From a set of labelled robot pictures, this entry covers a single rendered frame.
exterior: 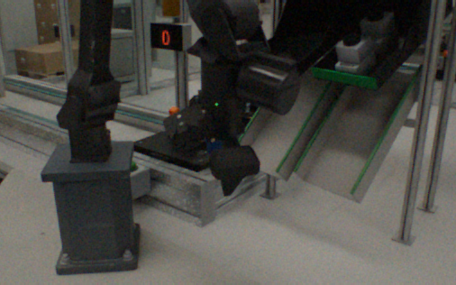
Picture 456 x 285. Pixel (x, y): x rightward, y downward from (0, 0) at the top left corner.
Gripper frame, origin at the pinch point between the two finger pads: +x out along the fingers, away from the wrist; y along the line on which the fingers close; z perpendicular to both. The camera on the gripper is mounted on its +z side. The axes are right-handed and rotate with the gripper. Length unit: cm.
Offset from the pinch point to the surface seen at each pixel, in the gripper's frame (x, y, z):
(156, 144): 24.3, -39.9, 6.1
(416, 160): 9.4, -3.3, -39.1
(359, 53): -11.2, -8.7, -25.5
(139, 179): 23.1, -25.9, 11.7
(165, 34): 7, -67, -1
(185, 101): 27, -64, -5
